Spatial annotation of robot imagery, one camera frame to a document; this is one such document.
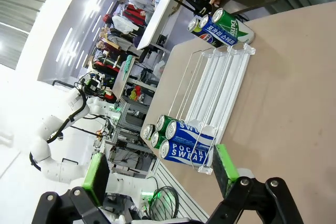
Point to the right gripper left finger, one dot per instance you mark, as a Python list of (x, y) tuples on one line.
[(97, 176)]

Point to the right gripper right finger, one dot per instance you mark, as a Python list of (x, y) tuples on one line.
[(225, 171)]

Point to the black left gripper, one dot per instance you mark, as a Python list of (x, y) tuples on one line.
[(93, 86)]

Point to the green Chilsung cider can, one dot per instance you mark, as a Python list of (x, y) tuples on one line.
[(156, 140), (233, 26), (162, 122)]

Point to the black Pepsi can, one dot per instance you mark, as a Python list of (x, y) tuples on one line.
[(202, 35), (148, 131)]

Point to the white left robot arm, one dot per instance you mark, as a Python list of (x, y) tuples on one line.
[(44, 129)]

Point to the blue Pocari Sweat can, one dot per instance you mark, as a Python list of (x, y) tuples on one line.
[(189, 133), (220, 33), (183, 153)]

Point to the rack of hanging garments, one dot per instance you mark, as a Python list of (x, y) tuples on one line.
[(118, 24)]

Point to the clear white can dispenser rack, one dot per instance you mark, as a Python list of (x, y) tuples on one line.
[(225, 77)]

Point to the white table with white leg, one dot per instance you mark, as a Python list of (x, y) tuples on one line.
[(162, 11)]

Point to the aluminium frame cart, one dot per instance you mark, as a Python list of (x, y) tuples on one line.
[(126, 113)]

